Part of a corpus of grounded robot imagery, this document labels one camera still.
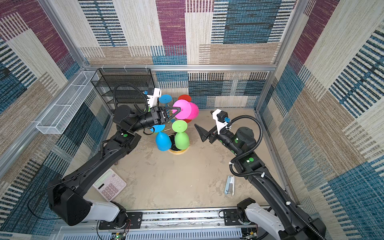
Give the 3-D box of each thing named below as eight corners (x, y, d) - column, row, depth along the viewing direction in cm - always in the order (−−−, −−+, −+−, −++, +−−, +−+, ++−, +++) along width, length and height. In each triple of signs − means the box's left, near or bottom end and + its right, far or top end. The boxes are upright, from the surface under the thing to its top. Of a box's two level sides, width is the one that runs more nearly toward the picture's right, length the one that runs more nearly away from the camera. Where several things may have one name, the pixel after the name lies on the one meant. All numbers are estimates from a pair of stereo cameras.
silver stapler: (224, 193, 83) (225, 192, 81) (226, 176, 89) (227, 174, 87) (233, 195, 82) (234, 194, 80) (234, 178, 88) (235, 176, 86)
